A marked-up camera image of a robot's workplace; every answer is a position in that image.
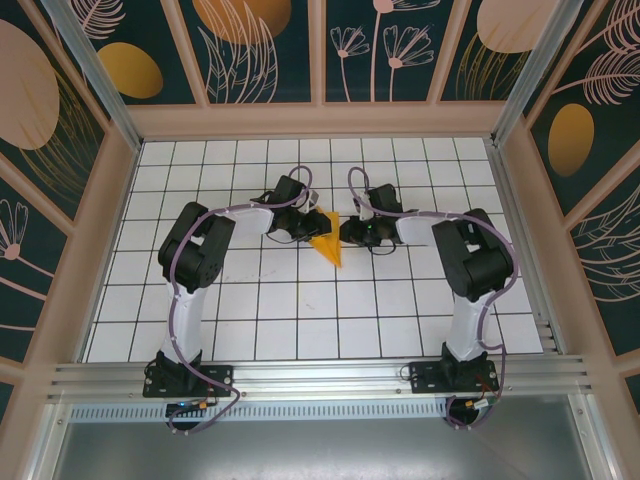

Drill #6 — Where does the long aluminium mounting rail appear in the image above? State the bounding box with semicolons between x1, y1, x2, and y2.
47;353;594;402

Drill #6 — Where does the aluminium corner post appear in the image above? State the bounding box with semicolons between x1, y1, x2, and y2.
40;0;145;152
489;0;596;147

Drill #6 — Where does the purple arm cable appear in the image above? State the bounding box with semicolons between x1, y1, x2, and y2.
162;164;317;437
347;166;522;432

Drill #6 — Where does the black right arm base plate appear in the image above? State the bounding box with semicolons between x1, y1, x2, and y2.
408;359;499;396

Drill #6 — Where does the thin black right gripper wire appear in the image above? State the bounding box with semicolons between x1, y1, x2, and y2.
367;239;402;257

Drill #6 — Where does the yellow paper sheet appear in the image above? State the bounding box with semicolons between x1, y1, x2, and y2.
308;210;346;270

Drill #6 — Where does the aluminium side rail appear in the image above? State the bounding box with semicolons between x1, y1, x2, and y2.
485;139;564;354

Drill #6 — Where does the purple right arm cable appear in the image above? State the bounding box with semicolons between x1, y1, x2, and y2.
347;166;522;432

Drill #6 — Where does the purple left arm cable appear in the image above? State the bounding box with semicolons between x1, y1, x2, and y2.
162;164;317;437

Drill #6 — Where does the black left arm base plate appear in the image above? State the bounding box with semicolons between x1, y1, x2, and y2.
142;362;236;400

